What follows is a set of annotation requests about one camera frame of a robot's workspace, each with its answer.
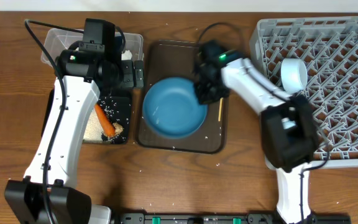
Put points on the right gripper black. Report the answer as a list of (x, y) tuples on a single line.
[(204, 97)]

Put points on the large dark blue plate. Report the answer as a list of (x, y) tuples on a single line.
[(171, 108)]

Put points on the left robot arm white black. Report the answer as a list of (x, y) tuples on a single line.
[(47, 193)]

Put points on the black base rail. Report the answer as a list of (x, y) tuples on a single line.
[(252, 218)]

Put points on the crumpled white paper napkin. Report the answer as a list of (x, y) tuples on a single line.
[(127, 55)]

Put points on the brown food scrap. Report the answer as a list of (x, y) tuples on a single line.
[(118, 129)]

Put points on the pile of white rice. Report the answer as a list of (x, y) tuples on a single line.
[(94, 132)]

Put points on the clear plastic container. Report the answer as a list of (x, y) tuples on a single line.
[(58, 40)]

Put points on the orange carrot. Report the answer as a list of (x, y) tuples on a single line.
[(108, 128)]

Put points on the black waste tray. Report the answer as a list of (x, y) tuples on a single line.
[(117, 108)]

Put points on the brown serving tray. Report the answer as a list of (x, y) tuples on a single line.
[(165, 59)]

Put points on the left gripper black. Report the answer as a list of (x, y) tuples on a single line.
[(138, 73)]

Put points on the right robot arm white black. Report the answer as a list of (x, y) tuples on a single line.
[(288, 134)]

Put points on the grey dishwasher rack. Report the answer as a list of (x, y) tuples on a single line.
[(329, 48)]

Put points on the light blue plastic cup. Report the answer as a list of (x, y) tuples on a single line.
[(287, 123)]

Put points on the small light blue bowl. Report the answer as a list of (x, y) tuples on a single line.
[(293, 75)]

